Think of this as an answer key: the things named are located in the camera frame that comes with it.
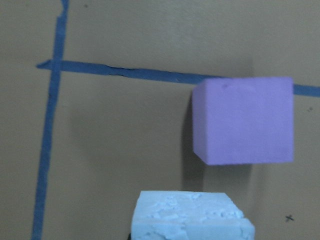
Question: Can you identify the purple foam block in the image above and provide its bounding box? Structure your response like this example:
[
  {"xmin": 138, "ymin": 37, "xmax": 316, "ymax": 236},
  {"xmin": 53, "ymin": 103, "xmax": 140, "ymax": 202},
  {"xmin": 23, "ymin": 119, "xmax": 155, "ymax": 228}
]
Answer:
[{"xmin": 192, "ymin": 76, "xmax": 294, "ymax": 166}]

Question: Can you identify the light blue foam block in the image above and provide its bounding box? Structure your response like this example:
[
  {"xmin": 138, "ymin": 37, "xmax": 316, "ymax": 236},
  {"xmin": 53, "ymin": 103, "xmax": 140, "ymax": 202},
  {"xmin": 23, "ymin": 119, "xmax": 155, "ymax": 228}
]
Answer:
[{"xmin": 130, "ymin": 190, "xmax": 256, "ymax": 240}]

